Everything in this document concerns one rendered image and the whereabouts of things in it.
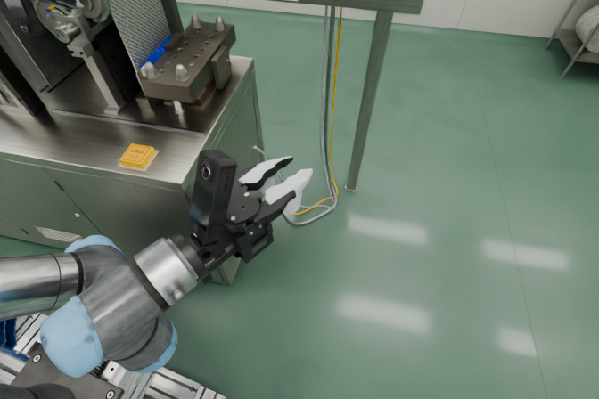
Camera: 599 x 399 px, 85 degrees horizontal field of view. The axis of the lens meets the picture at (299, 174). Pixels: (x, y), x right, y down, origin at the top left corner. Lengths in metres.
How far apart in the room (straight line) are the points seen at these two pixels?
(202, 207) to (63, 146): 0.85
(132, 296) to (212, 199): 0.13
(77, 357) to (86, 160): 0.78
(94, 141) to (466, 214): 1.86
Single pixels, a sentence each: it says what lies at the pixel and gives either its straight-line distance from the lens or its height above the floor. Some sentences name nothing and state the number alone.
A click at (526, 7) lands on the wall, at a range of 3.91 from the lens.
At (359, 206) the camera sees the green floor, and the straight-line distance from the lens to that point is 1.98.
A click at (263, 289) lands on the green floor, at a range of 1.73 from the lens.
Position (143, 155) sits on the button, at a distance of 1.04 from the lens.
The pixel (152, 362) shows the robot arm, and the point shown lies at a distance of 0.54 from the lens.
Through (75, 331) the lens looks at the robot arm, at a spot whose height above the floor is 1.25.
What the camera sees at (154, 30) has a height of 1.08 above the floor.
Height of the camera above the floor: 1.60
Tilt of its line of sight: 50 degrees down
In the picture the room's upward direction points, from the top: straight up
